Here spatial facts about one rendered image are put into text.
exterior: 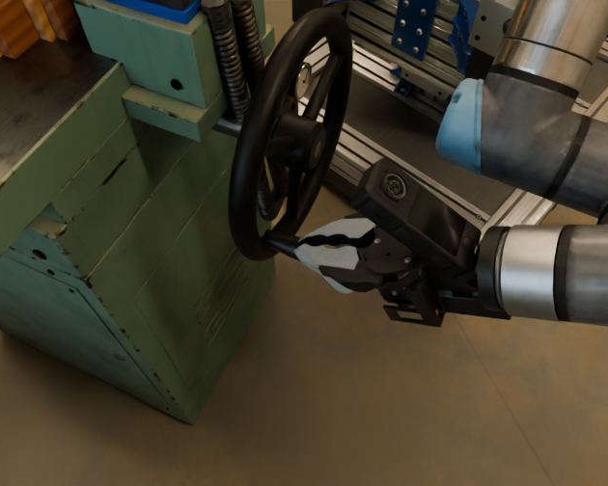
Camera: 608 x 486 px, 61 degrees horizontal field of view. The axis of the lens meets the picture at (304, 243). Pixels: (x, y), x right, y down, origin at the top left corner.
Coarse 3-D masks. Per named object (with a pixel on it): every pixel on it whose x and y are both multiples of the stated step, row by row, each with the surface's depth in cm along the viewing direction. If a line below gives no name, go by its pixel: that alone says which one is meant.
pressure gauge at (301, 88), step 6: (300, 66) 85; (306, 66) 86; (300, 72) 84; (306, 72) 88; (294, 78) 85; (300, 78) 86; (306, 78) 89; (294, 84) 85; (300, 84) 87; (306, 84) 90; (288, 90) 86; (294, 90) 86; (300, 90) 88; (306, 90) 90; (288, 96) 91; (294, 96) 87; (300, 96) 89
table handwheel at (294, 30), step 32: (288, 32) 48; (320, 32) 50; (288, 64) 46; (352, 64) 64; (256, 96) 46; (320, 96) 60; (224, 128) 60; (256, 128) 46; (288, 128) 57; (320, 128) 58; (256, 160) 47; (288, 160) 58; (320, 160) 71; (256, 192) 49; (288, 192) 65; (256, 224) 52; (288, 224) 67; (256, 256) 57
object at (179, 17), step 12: (108, 0) 49; (120, 0) 48; (132, 0) 47; (144, 0) 47; (156, 0) 46; (168, 0) 46; (180, 0) 45; (192, 0) 47; (144, 12) 48; (156, 12) 47; (168, 12) 47; (180, 12) 46; (192, 12) 47
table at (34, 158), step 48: (48, 48) 55; (0, 96) 51; (48, 96) 51; (96, 96) 52; (144, 96) 55; (0, 144) 47; (48, 144) 48; (96, 144) 54; (0, 192) 45; (48, 192) 50; (0, 240) 47
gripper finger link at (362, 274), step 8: (360, 264) 47; (328, 272) 48; (336, 272) 48; (344, 272) 47; (352, 272) 47; (360, 272) 47; (368, 272) 46; (336, 280) 48; (344, 280) 47; (352, 280) 46; (360, 280) 46; (368, 280) 46; (376, 280) 45; (384, 280) 46; (352, 288) 47; (360, 288) 47; (368, 288) 46
